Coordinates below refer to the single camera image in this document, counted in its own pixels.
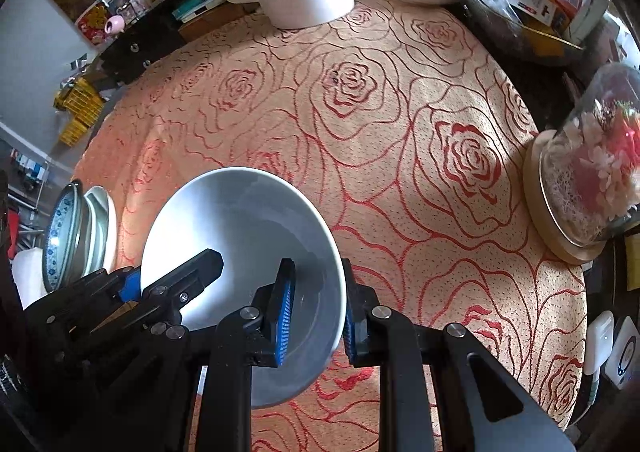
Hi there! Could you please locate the white square device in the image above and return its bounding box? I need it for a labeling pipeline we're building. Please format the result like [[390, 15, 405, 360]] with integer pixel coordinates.
[[604, 314, 640, 390]]

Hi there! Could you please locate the stack of books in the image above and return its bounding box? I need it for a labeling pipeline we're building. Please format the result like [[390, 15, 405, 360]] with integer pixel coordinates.
[[172, 0, 223, 23]]

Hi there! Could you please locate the red printed box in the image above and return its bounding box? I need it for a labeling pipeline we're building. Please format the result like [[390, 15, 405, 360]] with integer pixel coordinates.
[[75, 0, 112, 47]]

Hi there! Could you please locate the yellow plastic crate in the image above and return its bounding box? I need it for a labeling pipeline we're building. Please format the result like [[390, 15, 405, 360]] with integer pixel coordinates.
[[59, 117, 93, 148], [54, 77, 106, 128]]

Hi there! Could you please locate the white charger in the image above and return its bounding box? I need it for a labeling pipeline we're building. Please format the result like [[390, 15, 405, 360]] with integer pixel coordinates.
[[584, 311, 616, 375]]

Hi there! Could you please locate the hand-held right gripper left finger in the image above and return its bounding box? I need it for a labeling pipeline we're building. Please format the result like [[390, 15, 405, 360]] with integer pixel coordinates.
[[100, 258, 297, 452]]

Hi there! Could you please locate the blue printed box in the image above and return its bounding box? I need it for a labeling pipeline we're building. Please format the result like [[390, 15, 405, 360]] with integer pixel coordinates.
[[107, 0, 151, 23]]

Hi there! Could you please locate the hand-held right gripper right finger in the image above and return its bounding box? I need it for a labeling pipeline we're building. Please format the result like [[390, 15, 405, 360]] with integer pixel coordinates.
[[341, 259, 576, 452]]

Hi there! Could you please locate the stainless steel bowl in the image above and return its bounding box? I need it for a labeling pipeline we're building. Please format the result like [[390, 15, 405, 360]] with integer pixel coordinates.
[[70, 184, 98, 283]]

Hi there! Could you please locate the rose pattern tablecloth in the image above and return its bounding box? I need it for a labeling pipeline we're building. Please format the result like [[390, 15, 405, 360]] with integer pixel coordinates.
[[72, 0, 588, 452]]

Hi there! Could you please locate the shelf with boxes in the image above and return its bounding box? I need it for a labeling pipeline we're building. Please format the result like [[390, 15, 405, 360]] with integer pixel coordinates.
[[10, 149, 51, 193]]

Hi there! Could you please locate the glass dome with flowers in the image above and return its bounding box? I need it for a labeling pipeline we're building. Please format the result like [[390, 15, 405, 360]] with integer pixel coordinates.
[[522, 63, 640, 265]]

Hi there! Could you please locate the black cabinet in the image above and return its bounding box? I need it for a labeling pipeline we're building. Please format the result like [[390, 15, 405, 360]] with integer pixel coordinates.
[[92, 0, 261, 88]]

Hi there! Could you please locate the small white bowl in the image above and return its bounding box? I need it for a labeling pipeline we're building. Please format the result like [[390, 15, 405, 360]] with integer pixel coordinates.
[[140, 167, 347, 409]]

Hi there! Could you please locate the blue patterned ceramic bowl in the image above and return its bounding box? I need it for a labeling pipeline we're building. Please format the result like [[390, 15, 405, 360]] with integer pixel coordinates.
[[41, 180, 85, 294]]

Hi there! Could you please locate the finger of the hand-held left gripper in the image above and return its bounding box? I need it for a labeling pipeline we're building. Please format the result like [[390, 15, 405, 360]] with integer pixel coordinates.
[[142, 248, 224, 330], [70, 266, 145, 308]]

